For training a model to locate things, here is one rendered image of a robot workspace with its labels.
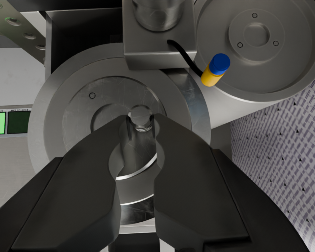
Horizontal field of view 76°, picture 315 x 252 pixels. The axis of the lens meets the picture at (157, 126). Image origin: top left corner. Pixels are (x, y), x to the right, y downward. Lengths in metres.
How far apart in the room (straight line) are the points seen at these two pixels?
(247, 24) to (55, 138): 0.18
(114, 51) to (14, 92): 2.67
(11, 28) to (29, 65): 2.37
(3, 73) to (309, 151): 2.92
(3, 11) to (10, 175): 0.35
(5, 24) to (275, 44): 0.44
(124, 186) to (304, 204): 0.18
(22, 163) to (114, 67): 0.45
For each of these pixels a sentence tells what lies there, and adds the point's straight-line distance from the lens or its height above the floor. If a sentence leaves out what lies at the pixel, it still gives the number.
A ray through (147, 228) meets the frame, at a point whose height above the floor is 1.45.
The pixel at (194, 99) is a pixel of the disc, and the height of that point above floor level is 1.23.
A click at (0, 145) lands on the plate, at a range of 0.62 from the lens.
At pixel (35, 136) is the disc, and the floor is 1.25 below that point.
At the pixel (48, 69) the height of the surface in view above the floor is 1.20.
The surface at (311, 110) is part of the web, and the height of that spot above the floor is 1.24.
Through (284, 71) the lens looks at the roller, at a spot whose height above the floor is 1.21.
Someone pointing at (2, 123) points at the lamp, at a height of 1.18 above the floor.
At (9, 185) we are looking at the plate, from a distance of 0.61.
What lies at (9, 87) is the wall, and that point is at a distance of 2.88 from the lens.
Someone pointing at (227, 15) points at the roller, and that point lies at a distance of 0.21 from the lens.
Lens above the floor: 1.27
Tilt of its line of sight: 7 degrees down
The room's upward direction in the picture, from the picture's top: 177 degrees clockwise
